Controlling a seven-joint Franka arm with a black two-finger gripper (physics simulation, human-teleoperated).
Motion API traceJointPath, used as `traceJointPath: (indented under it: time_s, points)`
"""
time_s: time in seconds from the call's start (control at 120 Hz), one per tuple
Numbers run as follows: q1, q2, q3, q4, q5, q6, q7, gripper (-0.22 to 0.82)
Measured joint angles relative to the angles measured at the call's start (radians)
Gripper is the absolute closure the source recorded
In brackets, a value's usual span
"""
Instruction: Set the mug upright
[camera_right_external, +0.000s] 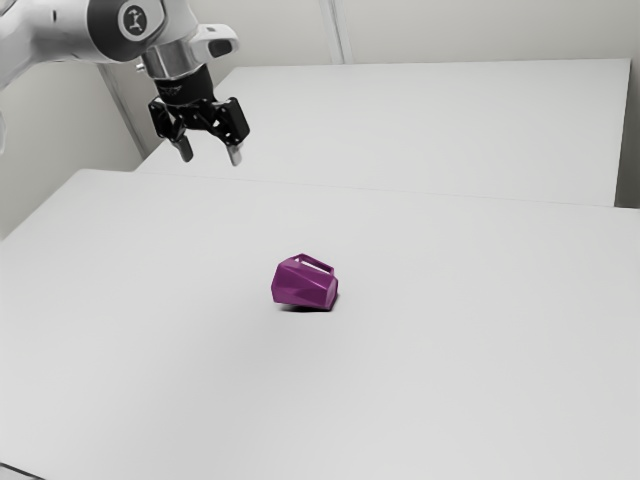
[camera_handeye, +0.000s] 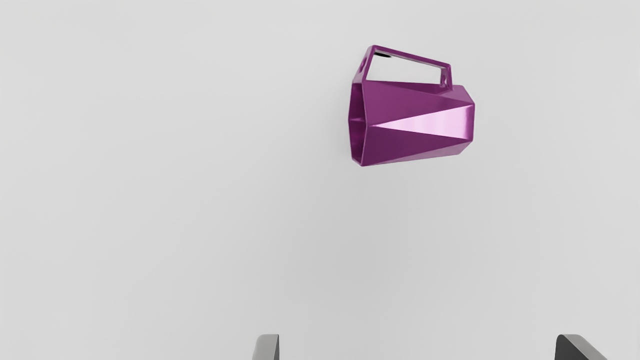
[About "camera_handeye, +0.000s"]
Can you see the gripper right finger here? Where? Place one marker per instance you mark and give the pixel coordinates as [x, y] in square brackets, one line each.
[576, 350]

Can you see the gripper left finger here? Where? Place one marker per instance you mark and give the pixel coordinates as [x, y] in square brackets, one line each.
[266, 348]

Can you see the purple faceted mug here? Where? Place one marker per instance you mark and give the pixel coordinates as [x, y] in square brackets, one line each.
[410, 125]

